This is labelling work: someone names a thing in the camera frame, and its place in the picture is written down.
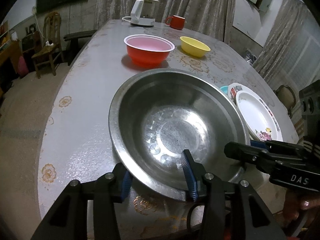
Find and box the white floral deep plate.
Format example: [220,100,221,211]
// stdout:
[235,90,283,141]

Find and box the white plate dragon pattern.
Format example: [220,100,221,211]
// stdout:
[227,82,251,103]

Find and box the white electric kettle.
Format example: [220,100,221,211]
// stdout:
[122,0,159,28]

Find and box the person right hand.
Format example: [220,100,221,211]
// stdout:
[283,189,319,226]

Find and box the beige curtain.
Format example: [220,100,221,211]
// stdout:
[94,0,235,44]

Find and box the sheer window curtain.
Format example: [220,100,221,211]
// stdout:
[253,0,319,95]

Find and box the turquoise round tray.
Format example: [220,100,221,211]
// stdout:
[220,86,228,95]

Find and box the wooden chair by wall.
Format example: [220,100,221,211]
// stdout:
[31,11,65,79]

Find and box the stainless steel basin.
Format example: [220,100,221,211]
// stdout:
[108,69,249,201]

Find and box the gold floral table cover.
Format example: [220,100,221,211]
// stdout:
[143,27,251,86]

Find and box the red plastic bowl pink inside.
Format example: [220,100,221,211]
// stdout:
[124,34,175,68]

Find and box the cushioned chair right side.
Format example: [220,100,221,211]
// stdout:
[273,85,297,118]

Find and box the red mug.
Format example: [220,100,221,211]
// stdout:
[165,15,185,30]

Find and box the yellow plastic bowl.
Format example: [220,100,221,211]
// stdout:
[180,36,211,57]

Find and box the wooden side cabinet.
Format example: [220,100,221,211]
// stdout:
[0,21,22,96]

